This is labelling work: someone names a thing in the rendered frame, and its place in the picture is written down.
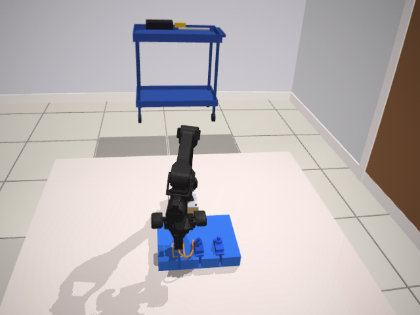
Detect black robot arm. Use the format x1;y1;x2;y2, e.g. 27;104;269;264
165;125;201;235

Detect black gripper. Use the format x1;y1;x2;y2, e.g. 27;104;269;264
151;204;207;238

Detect blue rectangular deck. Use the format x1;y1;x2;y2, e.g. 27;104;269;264
157;215;242;271

